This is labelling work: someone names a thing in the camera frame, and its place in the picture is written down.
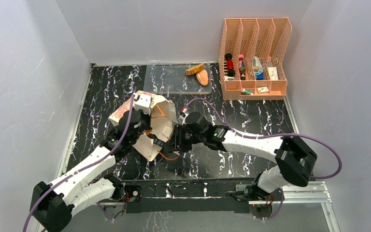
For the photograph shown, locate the oval brown fake bread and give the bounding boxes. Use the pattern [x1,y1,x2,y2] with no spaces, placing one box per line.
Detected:
[196,70,209,86]

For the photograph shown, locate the pink red bottle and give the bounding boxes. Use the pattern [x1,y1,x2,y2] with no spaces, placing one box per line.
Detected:
[238,54,246,80]

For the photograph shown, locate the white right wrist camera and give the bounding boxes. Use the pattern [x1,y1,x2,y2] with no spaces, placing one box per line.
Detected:
[179,107,190,125]

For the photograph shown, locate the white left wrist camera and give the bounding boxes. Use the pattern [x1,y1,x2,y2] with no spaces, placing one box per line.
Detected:
[134,92,153,115]

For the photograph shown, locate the orange desk file organizer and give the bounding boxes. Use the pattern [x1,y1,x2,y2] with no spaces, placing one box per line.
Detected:
[218,17,292,101]

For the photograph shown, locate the green white tube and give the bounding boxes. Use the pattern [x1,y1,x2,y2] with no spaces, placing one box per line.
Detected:
[241,88,254,96]

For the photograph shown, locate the aluminium frame rail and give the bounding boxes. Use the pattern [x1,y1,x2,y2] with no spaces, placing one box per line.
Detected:
[98,181,339,232]

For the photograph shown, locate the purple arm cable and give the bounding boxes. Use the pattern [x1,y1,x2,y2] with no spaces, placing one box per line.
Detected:
[179,97,343,221]
[22,93,137,232]

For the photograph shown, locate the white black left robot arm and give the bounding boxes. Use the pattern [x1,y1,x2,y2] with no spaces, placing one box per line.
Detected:
[23,106,177,232]

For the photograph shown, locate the yellow fake bread slice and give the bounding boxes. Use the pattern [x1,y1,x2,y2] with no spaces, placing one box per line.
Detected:
[185,63,205,76]

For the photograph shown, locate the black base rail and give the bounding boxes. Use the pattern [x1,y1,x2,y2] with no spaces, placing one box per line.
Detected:
[121,177,284,215]

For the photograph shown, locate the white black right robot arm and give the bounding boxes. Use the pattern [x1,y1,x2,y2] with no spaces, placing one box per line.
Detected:
[146,112,317,202]

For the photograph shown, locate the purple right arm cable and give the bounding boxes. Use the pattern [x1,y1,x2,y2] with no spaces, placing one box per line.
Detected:
[179,97,343,221]

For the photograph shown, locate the blue clear tape dispenser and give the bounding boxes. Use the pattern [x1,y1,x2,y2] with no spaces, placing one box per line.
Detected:
[253,56,264,80]

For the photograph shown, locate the red black dumbbell toy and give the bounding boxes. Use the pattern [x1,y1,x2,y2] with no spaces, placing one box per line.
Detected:
[225,53,235,77]

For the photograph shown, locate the clear plastic tray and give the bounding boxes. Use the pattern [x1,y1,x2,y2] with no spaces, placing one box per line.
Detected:
[143,63,212,95]

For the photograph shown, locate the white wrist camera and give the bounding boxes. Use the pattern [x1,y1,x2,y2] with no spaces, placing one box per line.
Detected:
[179,107,190,125]
[134,92,153,115]

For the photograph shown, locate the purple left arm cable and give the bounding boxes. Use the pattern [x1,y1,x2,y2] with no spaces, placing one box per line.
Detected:
[22,93,137,232]

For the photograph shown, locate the small white card box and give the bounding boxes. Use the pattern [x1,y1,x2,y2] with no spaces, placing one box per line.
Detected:
[257,87,269,94]

